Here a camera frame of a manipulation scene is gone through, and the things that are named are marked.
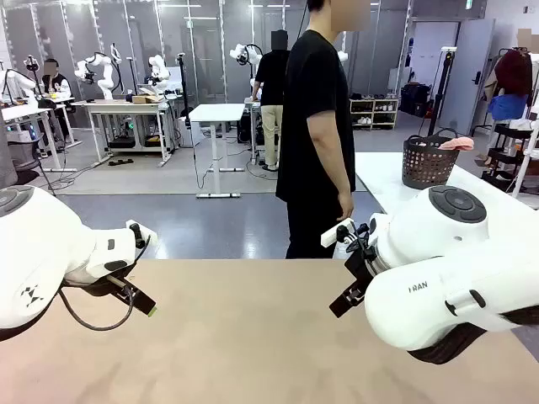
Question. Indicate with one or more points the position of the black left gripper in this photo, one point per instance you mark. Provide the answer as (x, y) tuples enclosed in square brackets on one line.
[(114, 285)]

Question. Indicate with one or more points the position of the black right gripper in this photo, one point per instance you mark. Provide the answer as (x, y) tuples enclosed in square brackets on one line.
[(363, 267)]

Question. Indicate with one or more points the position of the pink towel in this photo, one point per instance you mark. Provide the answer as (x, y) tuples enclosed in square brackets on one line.
[(457, 144)]

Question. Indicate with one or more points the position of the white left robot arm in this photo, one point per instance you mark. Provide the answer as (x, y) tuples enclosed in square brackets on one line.
[(42, 244)]

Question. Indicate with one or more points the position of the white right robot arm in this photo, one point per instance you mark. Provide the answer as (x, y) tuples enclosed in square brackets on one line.
[(442, 294)]

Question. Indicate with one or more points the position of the person's right forearm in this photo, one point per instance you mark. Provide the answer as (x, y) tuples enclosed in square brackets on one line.
[(334, 172)]

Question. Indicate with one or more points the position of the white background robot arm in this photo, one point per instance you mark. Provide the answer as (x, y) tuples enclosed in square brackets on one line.
[(12, 82), (103, 80), (252, 52), (159, 69)]

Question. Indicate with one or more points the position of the person's right hand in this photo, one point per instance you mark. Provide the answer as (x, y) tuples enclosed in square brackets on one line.
[(346, 206)]

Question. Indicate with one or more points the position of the white side table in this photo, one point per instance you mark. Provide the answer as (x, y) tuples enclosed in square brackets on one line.
[(379, 177)]

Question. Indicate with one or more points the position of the black floor power strip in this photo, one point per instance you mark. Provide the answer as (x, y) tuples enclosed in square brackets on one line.
[(121, 162)]

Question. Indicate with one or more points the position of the dark perforated laundry basket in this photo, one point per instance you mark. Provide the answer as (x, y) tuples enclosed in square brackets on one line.
[(425, 168)]

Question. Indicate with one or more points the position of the black office chair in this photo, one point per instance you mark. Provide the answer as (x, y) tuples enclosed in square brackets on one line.
[(25, 157)]

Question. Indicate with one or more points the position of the white desk with cardboard box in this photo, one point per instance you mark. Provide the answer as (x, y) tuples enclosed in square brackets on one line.
[(126, 106)]

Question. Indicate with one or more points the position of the person in black t-shirt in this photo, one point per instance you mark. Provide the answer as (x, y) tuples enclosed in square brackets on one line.
[(311, 105)]

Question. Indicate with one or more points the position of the wooden shoe rack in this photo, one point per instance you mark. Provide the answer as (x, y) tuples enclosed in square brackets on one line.
[(374, 100)]

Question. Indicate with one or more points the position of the brown cardboard box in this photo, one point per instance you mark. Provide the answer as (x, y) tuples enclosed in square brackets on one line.
[(147, 99)]

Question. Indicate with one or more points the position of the small white standing desk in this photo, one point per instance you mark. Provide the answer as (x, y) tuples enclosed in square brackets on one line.
[(217, 111)]

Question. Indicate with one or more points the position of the black suitcase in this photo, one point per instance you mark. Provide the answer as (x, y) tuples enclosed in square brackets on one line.
[(414, 99)]

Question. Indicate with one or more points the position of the long white lab desk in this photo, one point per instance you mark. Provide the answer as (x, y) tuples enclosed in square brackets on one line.
[(25, 113)]

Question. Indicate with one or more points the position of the slim black tripod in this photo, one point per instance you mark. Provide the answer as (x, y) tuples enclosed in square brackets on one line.
[(183, 84)]

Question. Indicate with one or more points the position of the seated person in dark jacket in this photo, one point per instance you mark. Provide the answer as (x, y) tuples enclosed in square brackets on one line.
[(57, 84)]

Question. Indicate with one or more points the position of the black rolling shelf cart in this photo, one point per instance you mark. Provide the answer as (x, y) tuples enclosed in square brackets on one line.
[(509, 131)]

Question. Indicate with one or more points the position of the tall black stand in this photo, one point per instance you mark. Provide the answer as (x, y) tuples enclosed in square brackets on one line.
[(442, 84)]

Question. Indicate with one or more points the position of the standing person in beige trousers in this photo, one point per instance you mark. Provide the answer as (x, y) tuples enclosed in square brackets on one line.
[(271, 76)]

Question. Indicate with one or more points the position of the blue garment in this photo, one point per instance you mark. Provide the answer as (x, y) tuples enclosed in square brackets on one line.
[(507, 107)]

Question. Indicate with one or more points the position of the grey door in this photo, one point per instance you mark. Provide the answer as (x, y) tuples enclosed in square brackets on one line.
[(467, 76)]

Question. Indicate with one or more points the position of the dark red jacket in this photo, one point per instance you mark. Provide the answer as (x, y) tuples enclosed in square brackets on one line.
[(513, 71)]

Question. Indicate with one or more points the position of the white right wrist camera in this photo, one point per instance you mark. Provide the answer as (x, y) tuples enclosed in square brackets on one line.
[(330, 237)]

